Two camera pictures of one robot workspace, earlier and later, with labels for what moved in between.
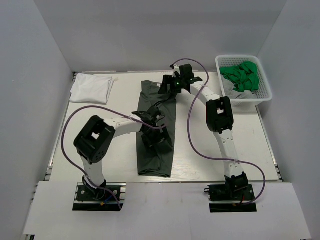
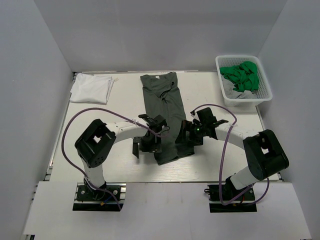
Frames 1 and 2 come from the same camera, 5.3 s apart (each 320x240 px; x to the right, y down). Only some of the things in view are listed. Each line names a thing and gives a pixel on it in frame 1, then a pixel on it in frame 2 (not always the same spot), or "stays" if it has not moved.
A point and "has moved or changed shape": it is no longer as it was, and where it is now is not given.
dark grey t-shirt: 158,113 has moved or changed shape
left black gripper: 161,137 → 155,147
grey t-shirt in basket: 228,90 stays
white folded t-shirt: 91,89 stays
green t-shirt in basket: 245,75 stays
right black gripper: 169,80 → 189,126
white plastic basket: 243,80 stays
